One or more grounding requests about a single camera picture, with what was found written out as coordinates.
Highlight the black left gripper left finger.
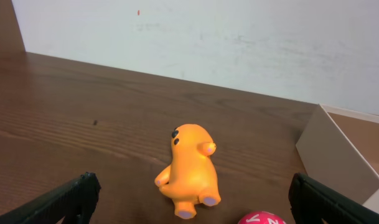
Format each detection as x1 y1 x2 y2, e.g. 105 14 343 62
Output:
0 172 101 224

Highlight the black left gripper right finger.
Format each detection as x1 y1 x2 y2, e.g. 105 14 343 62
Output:
288 173 379 224

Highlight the white cardboard box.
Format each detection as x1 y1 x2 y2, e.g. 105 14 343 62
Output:
296 105 379 214

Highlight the orange dinosaur toy figure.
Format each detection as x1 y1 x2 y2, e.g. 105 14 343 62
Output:
154 124 221 219

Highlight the red ball with white letters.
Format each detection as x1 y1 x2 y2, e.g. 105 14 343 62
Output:
238 211 286 224

